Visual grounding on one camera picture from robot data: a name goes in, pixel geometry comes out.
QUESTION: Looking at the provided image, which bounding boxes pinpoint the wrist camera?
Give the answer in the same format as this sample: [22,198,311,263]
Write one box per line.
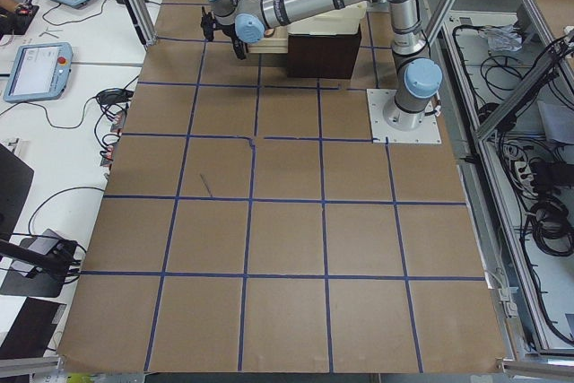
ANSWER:
[200,6,218,42]

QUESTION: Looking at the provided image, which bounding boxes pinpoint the dark brown wooden cabinet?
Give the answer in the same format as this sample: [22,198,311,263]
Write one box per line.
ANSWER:
[286,28,362,80]

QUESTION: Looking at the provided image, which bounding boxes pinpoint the black monitor stand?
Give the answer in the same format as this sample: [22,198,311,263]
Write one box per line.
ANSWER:
[1,146,79,298]

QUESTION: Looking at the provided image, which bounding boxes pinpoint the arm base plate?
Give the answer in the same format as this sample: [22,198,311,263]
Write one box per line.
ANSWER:
[366,89,442,145]

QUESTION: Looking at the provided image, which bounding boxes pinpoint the wooden drawer with white handle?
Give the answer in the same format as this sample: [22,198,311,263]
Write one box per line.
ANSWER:
[247,27,289,55]

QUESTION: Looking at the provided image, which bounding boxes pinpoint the near teach pendant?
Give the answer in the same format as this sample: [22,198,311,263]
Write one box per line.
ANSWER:
[3,42,74,103]

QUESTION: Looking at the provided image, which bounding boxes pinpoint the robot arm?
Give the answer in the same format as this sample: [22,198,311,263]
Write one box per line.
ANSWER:
[201,0,443,132]

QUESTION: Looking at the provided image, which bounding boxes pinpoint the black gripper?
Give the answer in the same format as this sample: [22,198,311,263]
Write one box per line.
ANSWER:
[221,25,248,60]

